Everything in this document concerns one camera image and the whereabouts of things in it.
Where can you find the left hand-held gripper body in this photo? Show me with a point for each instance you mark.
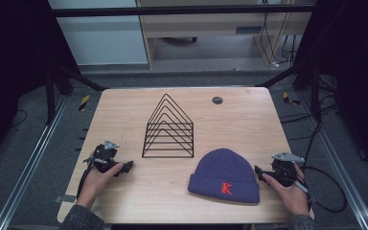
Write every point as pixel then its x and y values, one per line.
pixel 103 158

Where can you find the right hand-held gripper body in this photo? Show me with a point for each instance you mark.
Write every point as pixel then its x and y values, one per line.
pixel 284 171

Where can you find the person's right hand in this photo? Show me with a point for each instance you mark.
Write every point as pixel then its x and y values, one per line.
pixel 289 195

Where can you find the person's left hand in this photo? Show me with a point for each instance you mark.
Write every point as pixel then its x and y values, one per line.
pixel 96 183

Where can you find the purple knit beanie red letter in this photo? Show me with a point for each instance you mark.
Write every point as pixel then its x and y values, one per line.
pixel 225 177

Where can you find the grey tape strip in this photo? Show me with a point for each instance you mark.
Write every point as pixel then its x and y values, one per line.
pixel 65 199

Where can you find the yellow black striped tape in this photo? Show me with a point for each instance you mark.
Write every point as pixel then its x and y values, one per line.
pixel 289 99
pixel 84 102

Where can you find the small black round cap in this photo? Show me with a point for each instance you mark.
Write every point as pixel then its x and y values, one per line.
pixel 217 100

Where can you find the black metal stand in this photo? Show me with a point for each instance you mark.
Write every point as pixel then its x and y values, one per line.
pixel 60 83
pixel 310 83

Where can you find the white cabinet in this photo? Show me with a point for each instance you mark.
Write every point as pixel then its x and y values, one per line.
pixel 105 41

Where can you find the black horizontal bar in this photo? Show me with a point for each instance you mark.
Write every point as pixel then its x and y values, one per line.
pixel 172 10

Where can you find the aluminium floor rail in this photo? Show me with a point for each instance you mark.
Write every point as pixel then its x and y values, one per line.
pixel 28 166
pixel 341 166

